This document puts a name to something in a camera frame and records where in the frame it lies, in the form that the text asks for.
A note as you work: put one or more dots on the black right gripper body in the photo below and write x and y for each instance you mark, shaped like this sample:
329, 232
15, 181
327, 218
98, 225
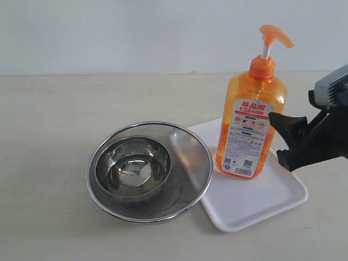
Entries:
324, 138

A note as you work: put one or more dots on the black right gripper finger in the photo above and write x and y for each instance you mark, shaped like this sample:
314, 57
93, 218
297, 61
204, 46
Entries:
291, 129

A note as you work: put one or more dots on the orange pump soap bottle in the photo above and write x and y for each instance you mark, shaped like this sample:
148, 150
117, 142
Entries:
246, 133

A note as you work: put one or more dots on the small stainless steel bowl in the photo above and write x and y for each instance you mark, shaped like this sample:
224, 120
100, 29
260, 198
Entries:
134, 168

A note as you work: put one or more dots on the white rectangular plastic tray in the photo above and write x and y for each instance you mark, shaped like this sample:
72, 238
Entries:
233, 204

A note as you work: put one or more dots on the steel mesh colander basket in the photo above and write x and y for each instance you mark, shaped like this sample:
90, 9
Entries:
191, 174

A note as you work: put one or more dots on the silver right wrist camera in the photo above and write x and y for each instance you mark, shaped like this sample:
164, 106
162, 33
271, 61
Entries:
330, 91

